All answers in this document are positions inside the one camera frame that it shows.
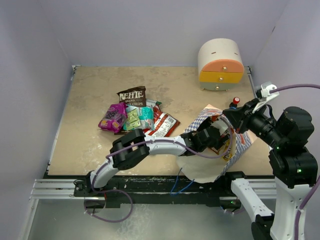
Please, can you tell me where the brown potato chips bag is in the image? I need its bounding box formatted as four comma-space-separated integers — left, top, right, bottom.
115, 86, 147, 135

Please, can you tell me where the purple snack packet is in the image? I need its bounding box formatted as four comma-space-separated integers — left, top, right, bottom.
98, 102, 128, 133

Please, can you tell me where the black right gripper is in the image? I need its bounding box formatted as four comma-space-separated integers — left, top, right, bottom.
223, 96, 286, 146

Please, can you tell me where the teal snack packet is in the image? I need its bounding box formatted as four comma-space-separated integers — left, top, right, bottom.
126, 105, 155, 131

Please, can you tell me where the yellow m&m packet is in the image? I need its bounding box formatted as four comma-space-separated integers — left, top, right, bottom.
222, 140, 233, 161

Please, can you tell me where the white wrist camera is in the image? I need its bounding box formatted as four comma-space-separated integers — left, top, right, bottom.
252, 82, 280, 113
213, 117, 232, 136

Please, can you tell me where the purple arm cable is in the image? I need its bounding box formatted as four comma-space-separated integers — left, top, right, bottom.
89, 116, 235, 193
271, 83, 320, 240

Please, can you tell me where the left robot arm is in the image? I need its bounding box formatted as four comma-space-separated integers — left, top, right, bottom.
73, 123, 232, 197

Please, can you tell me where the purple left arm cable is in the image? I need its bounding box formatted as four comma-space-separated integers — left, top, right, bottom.
89, 116, 235, 193

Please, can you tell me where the round drawer box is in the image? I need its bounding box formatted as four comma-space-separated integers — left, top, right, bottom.
197, 38, 245, 91

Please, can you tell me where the blue checkered paper bag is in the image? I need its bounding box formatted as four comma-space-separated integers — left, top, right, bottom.
176, 104, 258, 184

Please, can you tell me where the purple cable under table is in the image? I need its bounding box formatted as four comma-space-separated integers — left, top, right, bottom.
83, 188, 134, 222

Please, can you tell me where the green candy packet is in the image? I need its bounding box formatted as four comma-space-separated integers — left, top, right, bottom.
123, 108, 141, 131

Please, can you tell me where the red doritos bag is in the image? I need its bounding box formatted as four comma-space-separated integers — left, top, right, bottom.
142, 105, 180, 137

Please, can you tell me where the black table edge rail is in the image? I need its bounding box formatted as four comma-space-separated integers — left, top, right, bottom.
29, 174, 276, 208

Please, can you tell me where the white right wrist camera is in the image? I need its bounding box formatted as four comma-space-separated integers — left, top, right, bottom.
252, 82, 280, 113

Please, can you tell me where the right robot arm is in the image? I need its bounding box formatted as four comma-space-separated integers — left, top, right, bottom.
222, 98, 320, 240

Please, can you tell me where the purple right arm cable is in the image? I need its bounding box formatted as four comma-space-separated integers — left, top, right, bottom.
271, 83, 320, 240

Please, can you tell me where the orange snack packet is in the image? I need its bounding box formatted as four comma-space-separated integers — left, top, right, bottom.
209, 117, 231, 154

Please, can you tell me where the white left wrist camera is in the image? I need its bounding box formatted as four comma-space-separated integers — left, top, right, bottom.
213, 117, 232, 136

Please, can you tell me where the green chips bag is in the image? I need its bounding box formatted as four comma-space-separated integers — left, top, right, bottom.
146, 99, 162, 108

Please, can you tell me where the purple cable right underside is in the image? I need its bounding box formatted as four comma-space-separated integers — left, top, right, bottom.
223, 197, 247, 216

